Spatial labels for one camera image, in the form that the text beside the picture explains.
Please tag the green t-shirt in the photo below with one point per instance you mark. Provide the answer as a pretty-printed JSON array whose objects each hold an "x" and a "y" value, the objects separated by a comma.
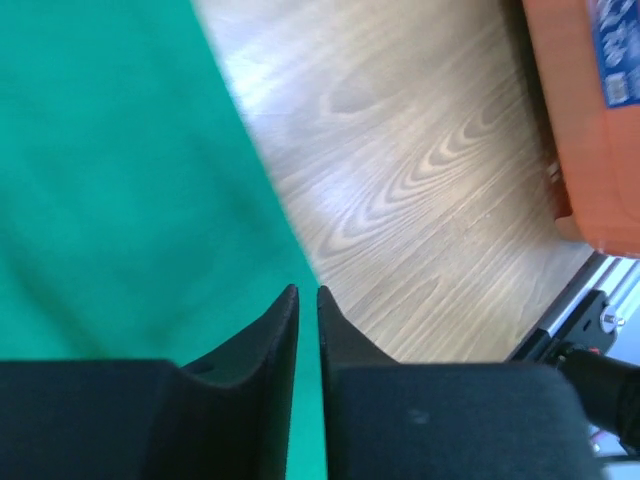
[{"x": 137, "y": 219}]

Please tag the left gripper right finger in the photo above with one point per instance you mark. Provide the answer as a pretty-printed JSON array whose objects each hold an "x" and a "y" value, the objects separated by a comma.
[{"x": 390, "y": 420}]

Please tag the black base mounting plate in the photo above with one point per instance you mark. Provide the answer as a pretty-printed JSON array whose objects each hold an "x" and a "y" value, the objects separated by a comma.
[{"x": 581, "y": 330}]

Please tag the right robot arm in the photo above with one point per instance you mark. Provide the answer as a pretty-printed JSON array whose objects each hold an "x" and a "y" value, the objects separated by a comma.
[{"x": 609, "y": 393}]

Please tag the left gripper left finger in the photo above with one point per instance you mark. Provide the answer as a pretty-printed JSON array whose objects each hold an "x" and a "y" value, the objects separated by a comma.
[{"x": 225, "y": 415}]

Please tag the aluminium frame rail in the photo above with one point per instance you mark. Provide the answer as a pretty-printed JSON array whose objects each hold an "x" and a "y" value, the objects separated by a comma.
[{"x": 617, "y": 278}]

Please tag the orange plastic bin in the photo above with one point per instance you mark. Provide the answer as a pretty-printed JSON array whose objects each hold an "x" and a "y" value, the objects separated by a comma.
[{"x": 596, "y": 146}]

